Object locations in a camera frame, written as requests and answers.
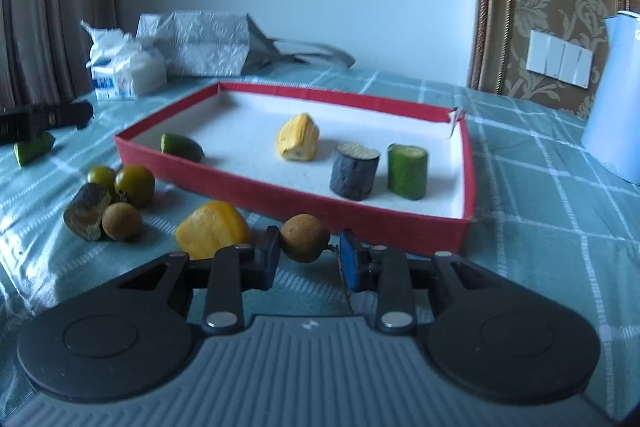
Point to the green cucumber wedge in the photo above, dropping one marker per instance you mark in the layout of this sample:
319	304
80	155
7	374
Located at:
32	150
181	146

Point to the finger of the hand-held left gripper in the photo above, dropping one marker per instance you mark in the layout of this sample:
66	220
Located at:
40	117

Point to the brown longan with stem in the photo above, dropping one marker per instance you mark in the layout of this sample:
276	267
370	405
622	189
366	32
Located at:
305	238

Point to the brown potato chunk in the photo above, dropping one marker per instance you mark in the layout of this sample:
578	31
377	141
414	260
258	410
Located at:
85	212

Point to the light blue electric kettle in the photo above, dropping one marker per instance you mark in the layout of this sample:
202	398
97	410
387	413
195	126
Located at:
617	107

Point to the white tissue pack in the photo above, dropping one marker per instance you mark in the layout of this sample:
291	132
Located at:
127	72

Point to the white wall switch panel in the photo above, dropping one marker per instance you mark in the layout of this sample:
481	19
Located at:
560	59

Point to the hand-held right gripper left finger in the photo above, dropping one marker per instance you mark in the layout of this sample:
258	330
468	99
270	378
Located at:
270	259

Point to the dark eggplant chunk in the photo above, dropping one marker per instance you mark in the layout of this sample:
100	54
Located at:
353	172

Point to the silver patterned gift bag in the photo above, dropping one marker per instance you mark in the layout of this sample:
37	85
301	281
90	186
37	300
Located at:
200	42

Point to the green tomato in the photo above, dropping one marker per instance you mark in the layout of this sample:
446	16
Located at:
134	185
100	176

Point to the yellow pepper piece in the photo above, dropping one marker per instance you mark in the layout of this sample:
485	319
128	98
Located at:
212	229

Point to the yellow jackfruit piece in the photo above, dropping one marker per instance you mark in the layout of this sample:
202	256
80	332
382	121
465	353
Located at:
298	138

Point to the red shallow cardboard tray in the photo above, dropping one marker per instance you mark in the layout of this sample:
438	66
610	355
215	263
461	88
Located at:
250	177

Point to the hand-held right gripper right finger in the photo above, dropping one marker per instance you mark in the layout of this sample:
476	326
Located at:
350	262

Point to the green cucumber chunk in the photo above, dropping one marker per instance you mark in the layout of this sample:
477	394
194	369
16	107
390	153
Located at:
407	172

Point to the green checkered tablecloth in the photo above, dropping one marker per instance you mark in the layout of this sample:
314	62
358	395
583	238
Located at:
540	207

